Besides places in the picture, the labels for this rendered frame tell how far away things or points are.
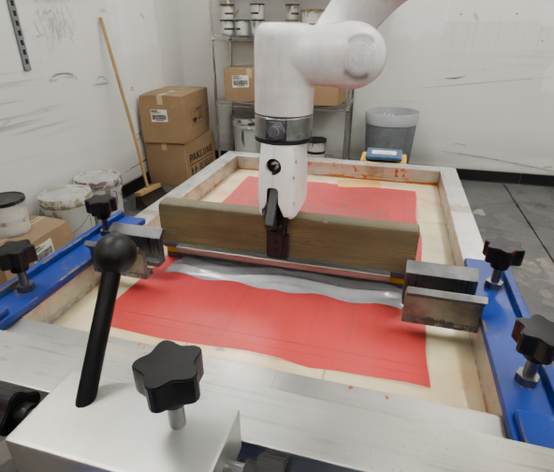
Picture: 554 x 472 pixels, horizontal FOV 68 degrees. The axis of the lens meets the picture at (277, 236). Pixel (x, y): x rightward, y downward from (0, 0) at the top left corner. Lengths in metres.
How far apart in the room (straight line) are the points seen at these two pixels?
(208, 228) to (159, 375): 0.41
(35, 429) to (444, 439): 0.26
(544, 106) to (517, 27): 0.69
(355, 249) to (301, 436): 0.33
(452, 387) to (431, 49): 3.77
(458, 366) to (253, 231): 0.32
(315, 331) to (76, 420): 0.31
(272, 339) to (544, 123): 4.00
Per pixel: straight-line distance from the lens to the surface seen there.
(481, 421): 0.42
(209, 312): 0.56
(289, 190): 0.53
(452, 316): 0.52
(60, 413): 0.31
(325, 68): 0.51
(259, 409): 0.32
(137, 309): 0.59
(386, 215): 0.86
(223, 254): 0.62
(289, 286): 0.60
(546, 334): 0.42
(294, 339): 0.51
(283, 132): 0.52
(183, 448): 0.27
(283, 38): 0.51
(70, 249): 0.66
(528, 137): 4.36
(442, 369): 0.51
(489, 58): 4.18
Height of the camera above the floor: 1.29
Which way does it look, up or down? 27 degrees down
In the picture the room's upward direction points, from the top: straight up
